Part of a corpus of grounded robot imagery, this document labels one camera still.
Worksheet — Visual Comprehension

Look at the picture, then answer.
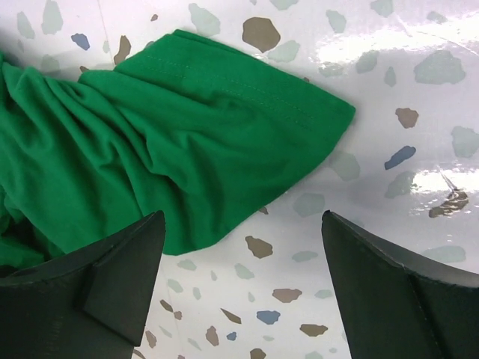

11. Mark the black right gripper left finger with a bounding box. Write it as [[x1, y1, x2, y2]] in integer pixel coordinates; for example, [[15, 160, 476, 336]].
[[1, 211, 165, 359]]

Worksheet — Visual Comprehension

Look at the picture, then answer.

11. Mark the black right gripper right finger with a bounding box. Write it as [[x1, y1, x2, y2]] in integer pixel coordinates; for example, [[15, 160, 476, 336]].
[[321, 211, 478, 359]]

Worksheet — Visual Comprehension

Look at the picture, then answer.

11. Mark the green t shirt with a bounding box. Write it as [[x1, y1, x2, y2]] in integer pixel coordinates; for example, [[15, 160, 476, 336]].
[[1, 30, 356, 272]]

